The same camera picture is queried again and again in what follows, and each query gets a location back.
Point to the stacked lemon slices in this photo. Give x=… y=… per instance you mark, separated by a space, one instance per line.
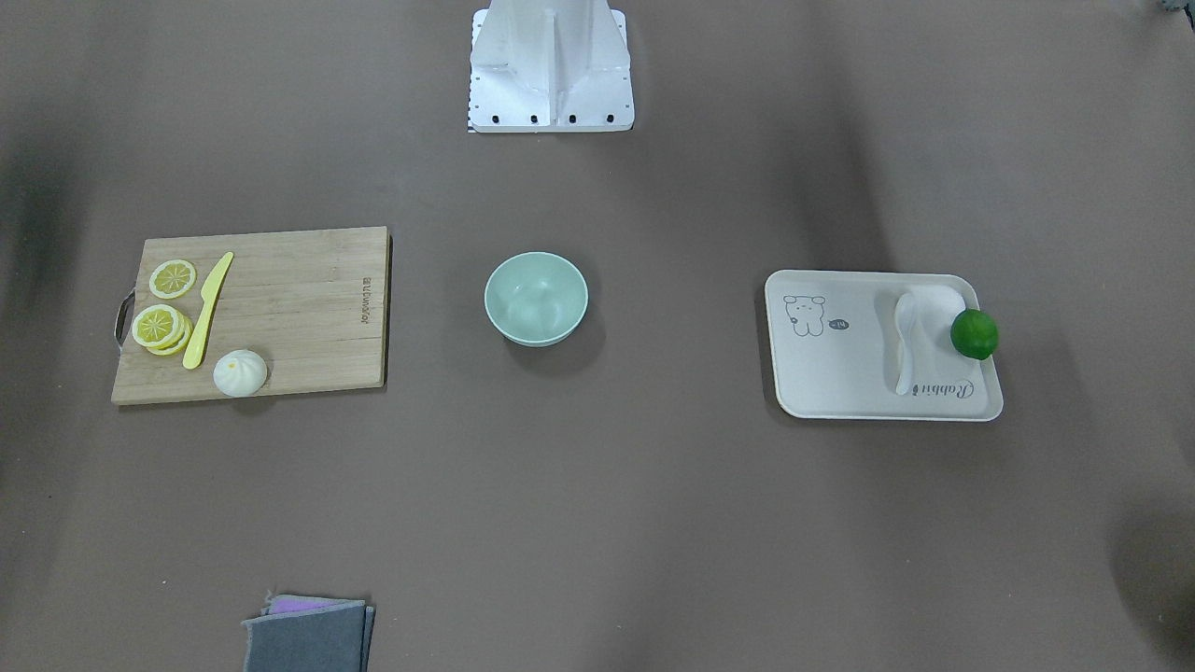
x=163 y=330

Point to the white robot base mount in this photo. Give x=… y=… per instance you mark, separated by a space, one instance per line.
x=550 y=67

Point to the single lemon slice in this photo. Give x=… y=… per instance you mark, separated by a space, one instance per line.
x=172 y=279

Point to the white steamed bun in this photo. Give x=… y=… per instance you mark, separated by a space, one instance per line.
x=240 y=374

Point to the white ceramic spoon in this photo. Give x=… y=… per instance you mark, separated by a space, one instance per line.
x=905 y=317

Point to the cream rabbit tray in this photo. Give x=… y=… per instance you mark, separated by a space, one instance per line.
x=835 y=351

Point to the mint green bowl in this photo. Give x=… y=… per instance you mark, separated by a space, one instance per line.
x=536 y=299

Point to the grey folded cloth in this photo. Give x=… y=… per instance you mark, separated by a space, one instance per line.
x=309 y=633

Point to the yellow plastic knife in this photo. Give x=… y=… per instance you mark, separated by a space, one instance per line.
x=210 y=292

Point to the green lime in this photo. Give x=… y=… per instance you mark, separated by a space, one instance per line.
x=974 y=334

